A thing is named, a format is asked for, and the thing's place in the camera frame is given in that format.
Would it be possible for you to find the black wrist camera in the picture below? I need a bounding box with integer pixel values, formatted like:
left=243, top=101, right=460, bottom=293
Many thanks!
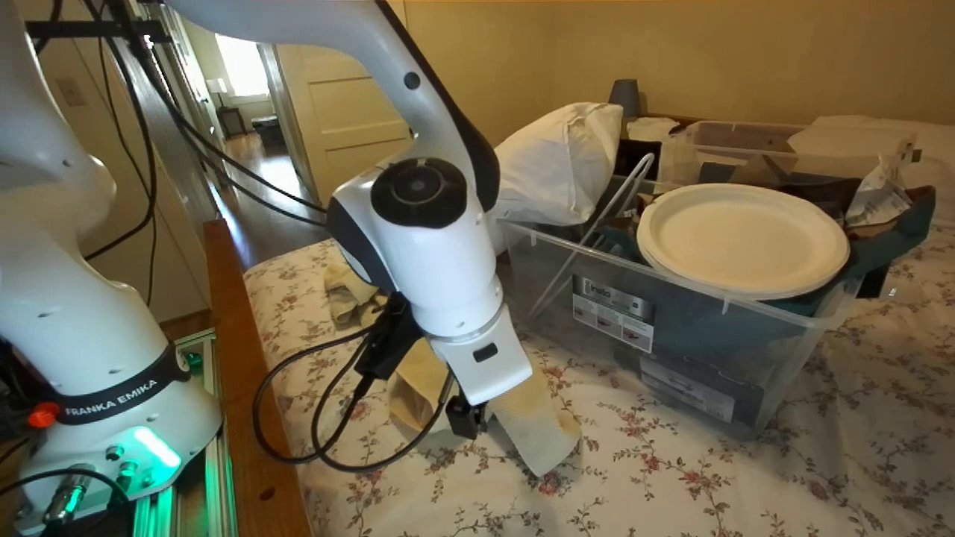
left=354, top=289, right=424, bottom=382

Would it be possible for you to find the large white pillow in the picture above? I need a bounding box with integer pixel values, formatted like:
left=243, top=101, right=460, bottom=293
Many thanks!
left=491, top=100, right=627, bottom=231

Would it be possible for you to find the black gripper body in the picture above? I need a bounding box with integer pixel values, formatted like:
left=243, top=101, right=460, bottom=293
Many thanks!
left=443, top=392, right=497, bottom=443

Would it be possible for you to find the black hanging cable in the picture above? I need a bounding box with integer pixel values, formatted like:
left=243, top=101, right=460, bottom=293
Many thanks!
left=83, top=0, right=331, bottom=262

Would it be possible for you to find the crinkled clear plastic bag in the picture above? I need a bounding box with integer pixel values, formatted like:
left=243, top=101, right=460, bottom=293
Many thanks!
left=846, top=138, right=922, bottom=235

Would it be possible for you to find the black metal stand bar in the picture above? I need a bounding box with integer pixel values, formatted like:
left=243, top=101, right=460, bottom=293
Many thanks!
left=27, top=15, right=167, bottom=47

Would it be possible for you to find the green lit robot mounting stand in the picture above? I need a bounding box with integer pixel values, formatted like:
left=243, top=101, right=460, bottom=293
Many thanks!
left=130, top=325, right=243, bottom=537

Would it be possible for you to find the clear plastic rod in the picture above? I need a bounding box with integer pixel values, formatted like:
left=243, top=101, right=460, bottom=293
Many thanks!
left=531, top=150, right=659, bottom=316

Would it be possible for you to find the flat white pillow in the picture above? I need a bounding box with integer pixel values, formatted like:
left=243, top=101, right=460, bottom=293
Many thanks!
left=789, top=110, right=955, bottom=192

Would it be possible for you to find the small clear plastic container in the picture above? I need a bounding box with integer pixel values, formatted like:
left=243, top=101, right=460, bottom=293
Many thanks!
left=659, top=116, right=810, bottom=192

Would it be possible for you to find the white panel door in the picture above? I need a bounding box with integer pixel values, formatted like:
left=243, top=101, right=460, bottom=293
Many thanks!
left=277, top=43, right=413, bottom=205

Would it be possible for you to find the white paper plate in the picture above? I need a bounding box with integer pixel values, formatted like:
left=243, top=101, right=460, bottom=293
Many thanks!
left=636, top=179, right=853, bottom=305

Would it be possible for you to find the brown wooden bed footboard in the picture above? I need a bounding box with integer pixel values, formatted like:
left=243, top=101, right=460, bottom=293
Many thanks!
left=200, top=219, right=313, bottom=537

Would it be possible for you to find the floral print bed sheet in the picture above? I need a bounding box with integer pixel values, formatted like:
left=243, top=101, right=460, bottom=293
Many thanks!
left=243, top=235, right=955, bottom=537

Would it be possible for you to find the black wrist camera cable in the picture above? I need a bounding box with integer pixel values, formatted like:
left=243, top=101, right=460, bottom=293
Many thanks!
left=252, top=320, right=458, bottom=478

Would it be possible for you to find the clear plastic storage bin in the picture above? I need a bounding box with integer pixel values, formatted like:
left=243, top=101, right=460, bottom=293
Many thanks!
left=497, top=211, right=868, bottom=431

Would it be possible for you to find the cream waffle weave towel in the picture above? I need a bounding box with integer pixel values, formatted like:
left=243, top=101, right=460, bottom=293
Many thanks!
left=324, top=262, right=585, bottom=481

